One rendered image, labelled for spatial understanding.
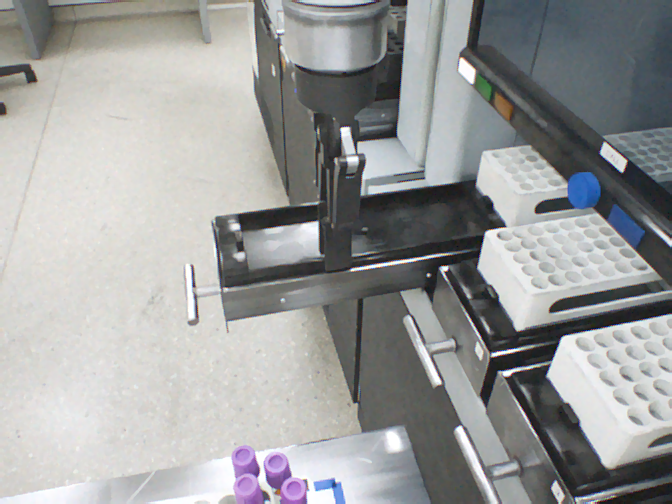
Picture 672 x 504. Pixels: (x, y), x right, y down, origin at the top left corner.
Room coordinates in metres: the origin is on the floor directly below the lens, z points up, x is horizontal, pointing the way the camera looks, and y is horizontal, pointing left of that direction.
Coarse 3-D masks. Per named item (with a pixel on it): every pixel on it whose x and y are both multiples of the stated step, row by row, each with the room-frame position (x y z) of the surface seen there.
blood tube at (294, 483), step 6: (288, 480) 0.16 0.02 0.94; (294, 480) 0.16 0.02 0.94; (300, 480) 0.16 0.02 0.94; (282, 486) 0.16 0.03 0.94; (288, 486) 0.16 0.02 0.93; (294, 486) 0.16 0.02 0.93; (300, 486) 0.16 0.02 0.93; (282, 492) 0.15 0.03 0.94; (288, 492) 0.15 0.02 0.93; (294, 492) 0.15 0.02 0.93; (300, 492) 0.15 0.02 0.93; (306, 492) 0.15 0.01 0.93; (282, 498) 0.15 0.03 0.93; (288, 498) 0.15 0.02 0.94; (294, 498) 0.15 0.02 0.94; (300, 498) 0.15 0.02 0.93; (306, 498) 0.15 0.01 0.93
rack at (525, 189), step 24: (480, 168) 0.63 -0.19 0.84; (504, 168) 0.60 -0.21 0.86; (528, 168) 0.61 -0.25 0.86; (552, 168) 0.60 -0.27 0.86; (480, 192) 0.62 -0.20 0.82; (504, 192) 0.57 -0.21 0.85; (528, 192) 0.55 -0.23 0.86; (552, 192) 0.55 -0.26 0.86; (504, 216) 0.56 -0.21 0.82; (528, 216) 0.55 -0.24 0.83; (552, 216) 0.56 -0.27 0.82; (576, 216) 0.56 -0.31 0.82
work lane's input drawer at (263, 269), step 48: (384, 192) 0.62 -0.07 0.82; (432, 192) 0.63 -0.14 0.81; (240, 240) 0.51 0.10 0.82; (288, 240) 0.53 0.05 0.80; (384, 240) 0.53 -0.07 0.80; (432, 240) 0.53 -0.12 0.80; (480, 240) 0.53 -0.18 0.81; (192, 288) 0.50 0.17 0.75; (240, 288) 0.45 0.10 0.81; (288, 288) 0.46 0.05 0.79; (336, 288) 0.47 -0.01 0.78; (384, 288) 0.49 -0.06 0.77
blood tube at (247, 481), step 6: (246, 474) 0.16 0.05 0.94; (252, 474) 0.16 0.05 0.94; (240, 480) 0.16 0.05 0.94; (246, 480) 0.16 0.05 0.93; (252, 480) 0.16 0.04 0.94; (234, 486) 0.16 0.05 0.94; (240, 486) 0.16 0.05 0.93; (246, 486) 0.16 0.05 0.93; (252, 486) 0.16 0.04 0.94; (258, 486) 0.16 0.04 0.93; (234, 492) 0.15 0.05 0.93; (240, 492) 0.15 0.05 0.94; (246, 492) 0.15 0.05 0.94; (252, 492) 0.15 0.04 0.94; (258, 492) 0.16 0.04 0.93; (240, 498) 0.15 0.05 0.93; (246, 498) 0.15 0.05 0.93; (252, 498) 0.15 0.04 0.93; (258, 498) 0.15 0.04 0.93
